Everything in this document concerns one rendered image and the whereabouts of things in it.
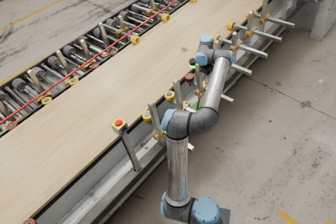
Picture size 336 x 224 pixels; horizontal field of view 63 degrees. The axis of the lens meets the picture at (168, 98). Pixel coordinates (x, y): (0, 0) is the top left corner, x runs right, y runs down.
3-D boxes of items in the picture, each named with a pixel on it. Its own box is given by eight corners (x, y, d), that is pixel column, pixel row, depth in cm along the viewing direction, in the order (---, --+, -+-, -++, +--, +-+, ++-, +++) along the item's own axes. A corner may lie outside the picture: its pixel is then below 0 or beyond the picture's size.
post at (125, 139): (141, 167, 197) (126, 129, 165) (137, 172, 195) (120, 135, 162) (137, 163, 199) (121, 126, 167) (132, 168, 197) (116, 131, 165)
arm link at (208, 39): (197, 41, 177) (200, 32, 183) (198, 56, 186) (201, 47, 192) (211, 42, 174) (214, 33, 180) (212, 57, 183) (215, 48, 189)
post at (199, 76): (204, 105, 235) (201, 62, 200) (201, 108, 233) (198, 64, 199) (200, 104, 237) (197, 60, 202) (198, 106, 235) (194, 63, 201)
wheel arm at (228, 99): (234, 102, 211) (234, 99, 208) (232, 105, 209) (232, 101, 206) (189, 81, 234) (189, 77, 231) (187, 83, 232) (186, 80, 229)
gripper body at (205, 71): (199, 72, 199) (198, 59, 191) (206, 66, 203) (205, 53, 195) (207, 76, 195) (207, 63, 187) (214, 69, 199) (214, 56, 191)
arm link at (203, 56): (211, 56, 166) (215, 43, 174) (192, 54, 170) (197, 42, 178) (211, 68, 173) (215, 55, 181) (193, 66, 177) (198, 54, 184)
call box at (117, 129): (130, 129, 165) (127, 121, 159) (121, 137, 162) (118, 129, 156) (122, 124, 169) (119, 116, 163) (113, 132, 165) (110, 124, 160)
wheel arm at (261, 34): (281, 40, 237) (282, 37, 235) (279, 43, 236) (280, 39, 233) (231, 25, 264) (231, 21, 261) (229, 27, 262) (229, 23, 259)
